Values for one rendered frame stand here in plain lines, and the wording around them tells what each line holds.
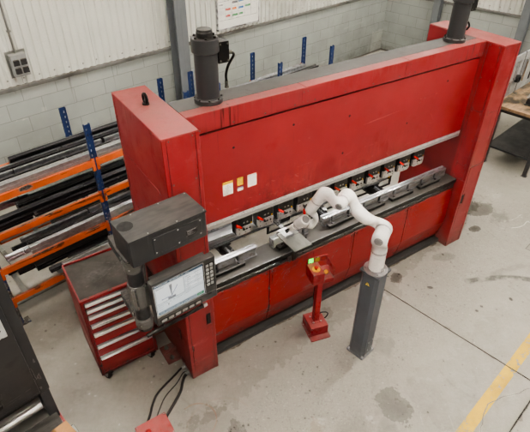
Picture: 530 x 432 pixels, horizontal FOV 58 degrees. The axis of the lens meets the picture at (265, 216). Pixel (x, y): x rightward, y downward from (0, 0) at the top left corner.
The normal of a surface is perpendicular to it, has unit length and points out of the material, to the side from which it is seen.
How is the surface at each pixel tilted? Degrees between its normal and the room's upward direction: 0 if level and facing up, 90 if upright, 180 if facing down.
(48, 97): 90
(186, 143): 90
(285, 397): 0
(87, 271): 0
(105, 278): 0
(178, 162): 90
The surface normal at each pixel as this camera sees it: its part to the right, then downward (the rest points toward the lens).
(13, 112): 0.69, 0.43
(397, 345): 0.00, -0.80
